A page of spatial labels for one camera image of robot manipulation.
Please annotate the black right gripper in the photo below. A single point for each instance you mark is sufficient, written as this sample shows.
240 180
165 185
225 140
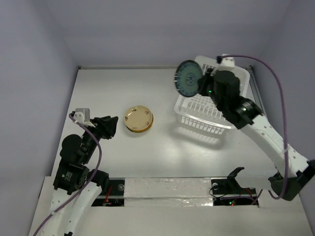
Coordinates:
204 83

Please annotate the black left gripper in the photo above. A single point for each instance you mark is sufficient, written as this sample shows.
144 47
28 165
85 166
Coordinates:
106 125

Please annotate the dark grey-green plate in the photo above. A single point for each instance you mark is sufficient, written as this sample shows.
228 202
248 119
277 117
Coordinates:
186 78

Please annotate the orange plate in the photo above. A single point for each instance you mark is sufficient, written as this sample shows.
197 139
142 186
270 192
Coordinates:
144 130

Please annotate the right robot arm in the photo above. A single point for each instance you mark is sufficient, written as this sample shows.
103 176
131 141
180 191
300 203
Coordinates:
294 170

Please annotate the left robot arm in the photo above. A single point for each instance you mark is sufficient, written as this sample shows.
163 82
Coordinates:
78 180

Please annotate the white plastic dish rack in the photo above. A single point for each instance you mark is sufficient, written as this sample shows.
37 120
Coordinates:
200 112

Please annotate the white foil-taped front bar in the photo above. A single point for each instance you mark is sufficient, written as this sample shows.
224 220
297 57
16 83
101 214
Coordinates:
167 192

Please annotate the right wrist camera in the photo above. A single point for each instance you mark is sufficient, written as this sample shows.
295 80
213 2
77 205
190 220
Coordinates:
225 63

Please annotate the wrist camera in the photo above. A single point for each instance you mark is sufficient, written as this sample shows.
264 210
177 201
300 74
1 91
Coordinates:
82 116
225 63

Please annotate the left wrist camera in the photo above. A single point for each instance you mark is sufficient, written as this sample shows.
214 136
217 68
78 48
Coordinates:
82 116

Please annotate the metal rail at right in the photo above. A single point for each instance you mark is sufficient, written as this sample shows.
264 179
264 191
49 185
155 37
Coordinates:
255 90

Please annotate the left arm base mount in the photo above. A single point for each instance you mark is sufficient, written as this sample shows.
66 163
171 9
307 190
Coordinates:
113 196

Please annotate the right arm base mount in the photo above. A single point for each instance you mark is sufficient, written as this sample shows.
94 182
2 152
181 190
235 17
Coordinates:
226 191

